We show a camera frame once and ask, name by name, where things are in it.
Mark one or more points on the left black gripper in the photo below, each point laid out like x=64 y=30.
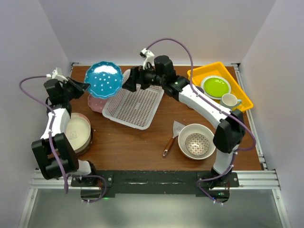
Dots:
x=81 y=87

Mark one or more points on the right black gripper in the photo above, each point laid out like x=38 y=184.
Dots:
x=137 y=76

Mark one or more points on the pink polka dot plate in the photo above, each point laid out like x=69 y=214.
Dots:
x=96 y=104

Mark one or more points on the blue polka dot plate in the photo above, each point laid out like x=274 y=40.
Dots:
x=105 y=79

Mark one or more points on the white perforated plastic basket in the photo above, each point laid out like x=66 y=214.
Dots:
x=134 y=109

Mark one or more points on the cream bear print plate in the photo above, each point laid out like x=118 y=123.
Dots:
x=72 y=131

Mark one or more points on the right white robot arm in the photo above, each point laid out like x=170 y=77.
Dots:
x=229 y=125

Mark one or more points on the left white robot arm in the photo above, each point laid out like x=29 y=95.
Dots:
x=53 y=151

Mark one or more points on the pink and cream plate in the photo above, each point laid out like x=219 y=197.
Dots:
x=86 y=134

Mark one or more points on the pink mug purple interior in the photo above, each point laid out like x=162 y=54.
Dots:
x=199 y=89

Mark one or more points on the green plate white rim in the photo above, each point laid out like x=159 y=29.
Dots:
x=215 y=87

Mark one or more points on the white bowl patterned inside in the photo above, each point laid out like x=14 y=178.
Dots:
x=196 y=142

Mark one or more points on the yellow plastic tray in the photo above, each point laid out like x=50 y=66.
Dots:
x=218 y=69

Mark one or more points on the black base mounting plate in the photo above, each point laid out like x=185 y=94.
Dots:
x=198 y=183

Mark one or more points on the light blue mug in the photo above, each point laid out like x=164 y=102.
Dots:
x=230 y=101

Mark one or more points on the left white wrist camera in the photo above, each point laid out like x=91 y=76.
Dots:
x=57 y=74

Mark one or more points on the wooden handle metal scraper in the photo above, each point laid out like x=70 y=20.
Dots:
x=177 y=127

